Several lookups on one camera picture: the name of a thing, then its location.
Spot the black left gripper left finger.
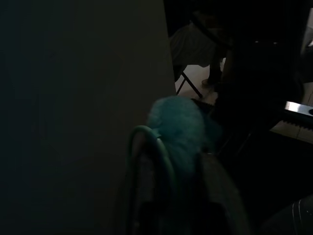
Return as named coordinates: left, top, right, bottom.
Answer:
left=114, top=136, right=177, bottom=235

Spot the man in blue shirt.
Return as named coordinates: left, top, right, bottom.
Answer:
left=169, top=9, right=229, bottom=87

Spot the teal plush keychain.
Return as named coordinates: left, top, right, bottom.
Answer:
left=127, top=95, right=224, bottom=204

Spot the black folding chair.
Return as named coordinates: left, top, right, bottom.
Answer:
left=175, top=11, right=233, bottom=99

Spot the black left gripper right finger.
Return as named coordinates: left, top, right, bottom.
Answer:
left=202, top=152, right=253, bottom=235

